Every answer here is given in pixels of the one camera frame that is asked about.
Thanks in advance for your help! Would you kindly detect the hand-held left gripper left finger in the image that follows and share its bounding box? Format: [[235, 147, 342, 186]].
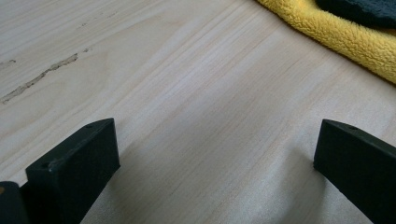
[[20, 118, 121, 224]]

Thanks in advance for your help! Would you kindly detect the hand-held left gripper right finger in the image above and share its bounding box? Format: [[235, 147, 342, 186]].
[[313, 119, 396, 224]]

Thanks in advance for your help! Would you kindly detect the yellow fleece cloth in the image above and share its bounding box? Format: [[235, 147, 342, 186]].
[[255, 0, 396, 85]]

